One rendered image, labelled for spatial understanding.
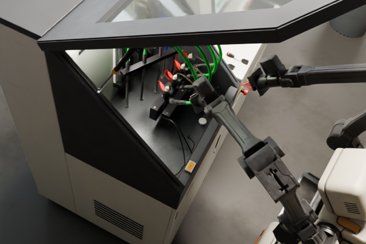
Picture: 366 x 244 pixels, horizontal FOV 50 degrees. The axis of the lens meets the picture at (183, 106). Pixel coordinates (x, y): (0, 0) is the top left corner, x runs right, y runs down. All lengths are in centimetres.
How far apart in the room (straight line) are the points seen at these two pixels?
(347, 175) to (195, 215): 145
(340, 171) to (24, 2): 120
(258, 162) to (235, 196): 175
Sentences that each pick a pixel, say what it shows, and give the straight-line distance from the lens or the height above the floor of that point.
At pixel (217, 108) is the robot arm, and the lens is 130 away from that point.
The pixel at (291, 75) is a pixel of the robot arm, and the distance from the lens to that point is 149.
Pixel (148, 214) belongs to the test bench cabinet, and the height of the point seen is 60.
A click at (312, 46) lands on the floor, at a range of 398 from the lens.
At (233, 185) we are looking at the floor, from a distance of 279.
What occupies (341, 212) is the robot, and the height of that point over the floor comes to 126.
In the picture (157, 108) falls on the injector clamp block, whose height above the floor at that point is 98.
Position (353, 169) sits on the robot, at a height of 137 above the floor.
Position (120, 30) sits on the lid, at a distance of 113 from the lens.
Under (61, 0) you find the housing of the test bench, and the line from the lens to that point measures 149.
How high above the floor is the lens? 241
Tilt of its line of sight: 51 degrees down
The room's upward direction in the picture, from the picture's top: 12 degrees clockwise
